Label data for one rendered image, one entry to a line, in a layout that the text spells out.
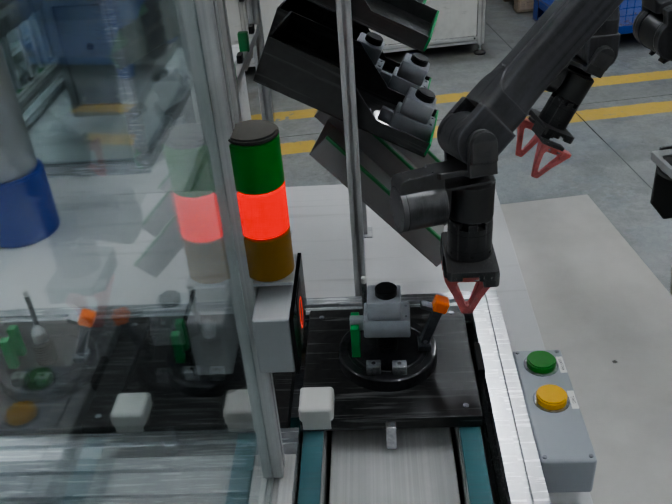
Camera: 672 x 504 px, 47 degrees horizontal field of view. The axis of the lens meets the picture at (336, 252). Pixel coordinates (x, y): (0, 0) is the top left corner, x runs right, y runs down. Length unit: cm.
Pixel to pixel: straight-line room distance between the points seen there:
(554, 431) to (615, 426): 19
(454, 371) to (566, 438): 18
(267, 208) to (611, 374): 73
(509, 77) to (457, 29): 429
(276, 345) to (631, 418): 62
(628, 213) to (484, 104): 258
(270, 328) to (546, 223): 98
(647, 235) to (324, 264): 203
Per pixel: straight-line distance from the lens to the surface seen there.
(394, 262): 151
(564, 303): 142
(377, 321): 104
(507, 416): 105
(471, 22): 523
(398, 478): 103
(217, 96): 70
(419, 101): 117
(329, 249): 156
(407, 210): 91
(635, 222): 341
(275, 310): 77
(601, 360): 131
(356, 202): 119
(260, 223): 74
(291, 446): 102
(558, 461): 101
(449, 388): 107
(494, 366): 112
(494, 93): 92
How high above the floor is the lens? 170
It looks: 33 degrees down
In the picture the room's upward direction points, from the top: 5 degrees counter-clockwise
